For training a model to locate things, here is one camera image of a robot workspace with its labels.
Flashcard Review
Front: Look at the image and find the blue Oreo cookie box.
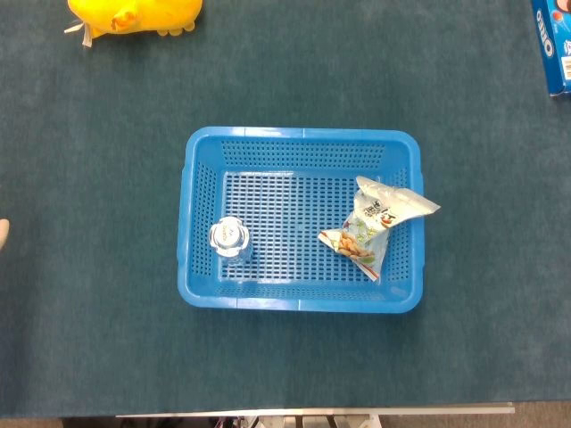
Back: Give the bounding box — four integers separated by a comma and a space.
530, 0, 571, 98

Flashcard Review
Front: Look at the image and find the blue perforated plastic basket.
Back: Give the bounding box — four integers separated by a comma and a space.
176, 126, 424, 314

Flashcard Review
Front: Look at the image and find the yellow plush duck toy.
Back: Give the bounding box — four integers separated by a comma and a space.
63, 0, 204, 49

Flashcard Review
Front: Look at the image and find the teal table mat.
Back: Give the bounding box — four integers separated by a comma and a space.
0, 0, 571, 420

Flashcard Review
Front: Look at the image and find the white table frame rail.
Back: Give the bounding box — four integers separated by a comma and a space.
115, 402, 517, 428

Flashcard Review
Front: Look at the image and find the transparent water bottle white cap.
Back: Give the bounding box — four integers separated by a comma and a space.
208, 215, 254, 266

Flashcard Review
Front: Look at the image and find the white snack bag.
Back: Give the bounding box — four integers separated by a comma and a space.
317, 175, 442, 282

